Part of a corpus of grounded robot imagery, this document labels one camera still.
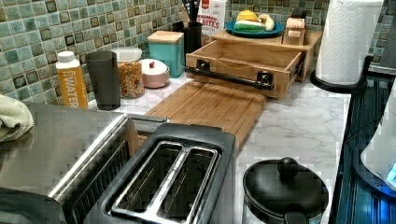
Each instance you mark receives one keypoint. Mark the wooden drawer with black handle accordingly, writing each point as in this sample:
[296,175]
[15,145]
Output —
[246,66]

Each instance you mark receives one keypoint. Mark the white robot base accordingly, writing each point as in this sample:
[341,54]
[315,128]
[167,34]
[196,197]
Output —
[376,163]

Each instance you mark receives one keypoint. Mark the wooden drawer cabinet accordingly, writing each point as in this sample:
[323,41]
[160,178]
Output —
[275,45]

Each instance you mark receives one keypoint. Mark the bamboo cutting board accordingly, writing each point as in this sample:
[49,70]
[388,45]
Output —
[232,110]

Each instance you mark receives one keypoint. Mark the pink pot with white lid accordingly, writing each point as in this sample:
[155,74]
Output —
[155,73]

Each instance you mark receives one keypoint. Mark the black two-slot toaster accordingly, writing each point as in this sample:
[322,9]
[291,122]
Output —
[183,174]

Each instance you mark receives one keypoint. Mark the teal canister with wooden lid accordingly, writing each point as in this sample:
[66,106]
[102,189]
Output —
[168,47]

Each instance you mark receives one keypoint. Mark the glass jar with cereal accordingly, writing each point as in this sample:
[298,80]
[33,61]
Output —
[130,72]

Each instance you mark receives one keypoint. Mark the black utensil holder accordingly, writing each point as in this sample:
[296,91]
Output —
[192,35]

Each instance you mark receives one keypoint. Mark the blue plate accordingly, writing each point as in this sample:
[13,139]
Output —
[277,31]

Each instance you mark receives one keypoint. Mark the green cucumber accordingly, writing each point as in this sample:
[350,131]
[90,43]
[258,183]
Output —
[248,26]

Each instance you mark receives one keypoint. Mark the cinnamon oat bites box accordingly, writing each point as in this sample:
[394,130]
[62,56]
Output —
[212,15]

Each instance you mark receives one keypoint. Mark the dark grey plastic cup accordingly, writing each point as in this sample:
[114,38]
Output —
[103,70]

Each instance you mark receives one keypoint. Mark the yellow lemon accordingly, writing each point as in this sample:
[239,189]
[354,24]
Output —
[247,15]

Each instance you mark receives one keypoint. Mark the black pot with lid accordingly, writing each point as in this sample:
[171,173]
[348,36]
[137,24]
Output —
[284,192]

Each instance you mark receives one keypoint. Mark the banana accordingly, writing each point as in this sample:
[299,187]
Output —
[267,22]

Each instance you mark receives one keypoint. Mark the small wooden pink box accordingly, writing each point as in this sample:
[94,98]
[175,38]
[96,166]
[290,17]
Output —
[294,32]

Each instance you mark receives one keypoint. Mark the orange water carton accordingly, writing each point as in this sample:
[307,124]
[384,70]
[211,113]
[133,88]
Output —
[71,80]

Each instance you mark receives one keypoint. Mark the stainless steel toaster oven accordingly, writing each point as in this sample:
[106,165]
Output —
[55,173]

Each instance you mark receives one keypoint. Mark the black paper towel holder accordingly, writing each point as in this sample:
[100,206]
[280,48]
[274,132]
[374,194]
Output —
[358,85]

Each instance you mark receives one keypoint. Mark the white paper towel roll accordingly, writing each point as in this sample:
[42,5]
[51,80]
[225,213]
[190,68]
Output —
[347,36]

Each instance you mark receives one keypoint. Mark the cream cloth towel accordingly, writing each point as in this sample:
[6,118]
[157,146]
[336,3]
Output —
[15,119]

